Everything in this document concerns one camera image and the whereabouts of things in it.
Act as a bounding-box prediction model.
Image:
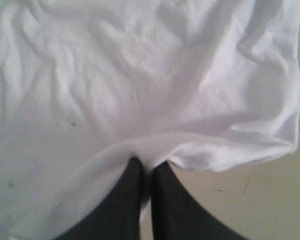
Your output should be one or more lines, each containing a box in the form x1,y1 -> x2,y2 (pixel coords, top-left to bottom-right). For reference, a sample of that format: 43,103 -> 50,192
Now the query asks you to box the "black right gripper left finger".
56,157 -> 144,240

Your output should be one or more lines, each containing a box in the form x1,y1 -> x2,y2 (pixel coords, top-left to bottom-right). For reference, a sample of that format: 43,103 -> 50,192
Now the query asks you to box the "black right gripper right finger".
151,161 -> 245,240

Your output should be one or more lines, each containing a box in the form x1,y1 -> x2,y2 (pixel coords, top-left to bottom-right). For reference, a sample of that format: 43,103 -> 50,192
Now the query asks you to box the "white t-shirt red logo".
0,0 -> 300,240

